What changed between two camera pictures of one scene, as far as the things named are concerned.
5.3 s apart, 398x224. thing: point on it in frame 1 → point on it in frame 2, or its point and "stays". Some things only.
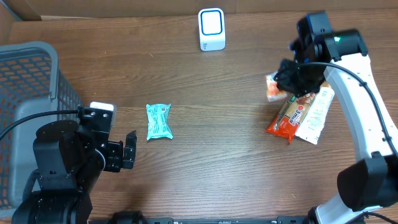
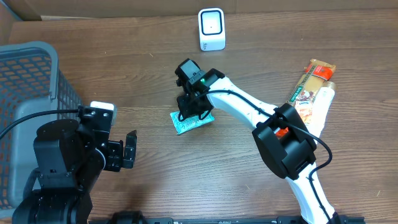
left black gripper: [115, 155] stays
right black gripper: [285, 83] → [186, 104]
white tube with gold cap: [313, 124] stays
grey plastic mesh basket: [30, 83] stays
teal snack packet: [158, 125] → [189, 122]
